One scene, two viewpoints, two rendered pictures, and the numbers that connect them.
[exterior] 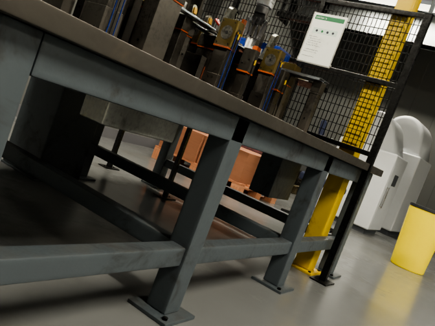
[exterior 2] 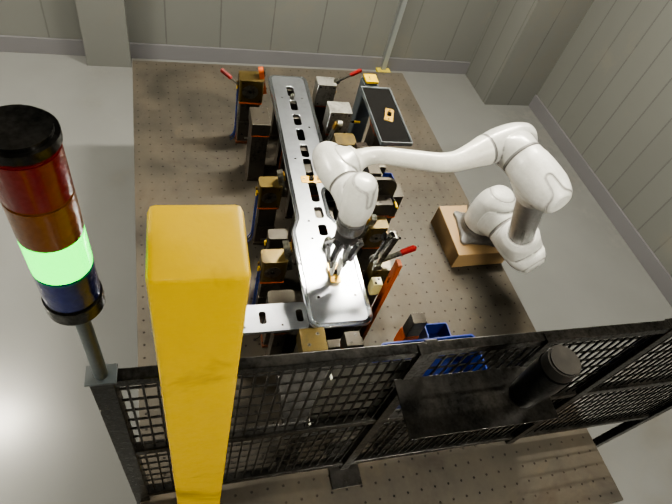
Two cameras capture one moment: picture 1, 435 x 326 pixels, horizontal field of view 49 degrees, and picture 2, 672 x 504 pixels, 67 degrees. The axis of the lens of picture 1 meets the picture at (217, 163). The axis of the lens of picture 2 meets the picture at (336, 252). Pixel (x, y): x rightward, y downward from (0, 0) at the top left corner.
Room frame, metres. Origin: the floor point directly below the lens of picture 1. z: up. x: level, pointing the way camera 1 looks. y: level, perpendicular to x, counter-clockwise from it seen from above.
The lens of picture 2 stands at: (3.01, -0.88, 2.42)
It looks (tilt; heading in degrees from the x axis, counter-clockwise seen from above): 50 degrees down; 120
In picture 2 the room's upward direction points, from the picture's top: 19 degrees clockwise
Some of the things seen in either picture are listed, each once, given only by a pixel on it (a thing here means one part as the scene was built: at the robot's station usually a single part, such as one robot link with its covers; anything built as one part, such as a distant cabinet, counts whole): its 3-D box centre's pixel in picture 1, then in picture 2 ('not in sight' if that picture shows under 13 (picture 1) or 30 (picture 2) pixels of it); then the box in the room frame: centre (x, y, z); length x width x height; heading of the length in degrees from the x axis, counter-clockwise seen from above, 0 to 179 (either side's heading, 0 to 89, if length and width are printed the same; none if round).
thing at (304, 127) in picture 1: (309, 109); not in sight; (2.40, -0.34, 0.84); 0.05 x 0.05 x 0.29; 56
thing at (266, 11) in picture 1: (260, 15); (345, 237); (2.48, 0.06, 1.21); 0.08 x 0.07 x 0.09; 56
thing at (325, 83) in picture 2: not in sight; (322, 112); (1.71, 0.80, 0.88); 0.12 x 0.07 x 0.36; 56
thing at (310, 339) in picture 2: (281, 96); (304, 365); (2.64, -0.20, 0.88); 0.08 x 0.08 x 0.36; 56
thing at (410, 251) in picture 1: (418, 238); not in sight; (4.23, -1.93, 0.28); 0.37 x 0.36 x 0.57; 152
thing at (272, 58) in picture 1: (265, 85); (265, 284); (2.31, -0.09, 0.87); 0.12 x 0.07 x 0.35; 56
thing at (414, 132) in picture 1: (390, 173); not in sight; (6.87, -2.40, 0.82); 0.82 x 0.73 x 1.65; 57
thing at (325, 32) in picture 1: (322, 40); (363, 395); (2.88, -0.33, 1.30); 0.23 x 0.02 x 0.31; 56
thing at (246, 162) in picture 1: (219, 161); not in sight; (5.26, -0.02, 0.23); 1.31 x 0.94 x 0.45; 49
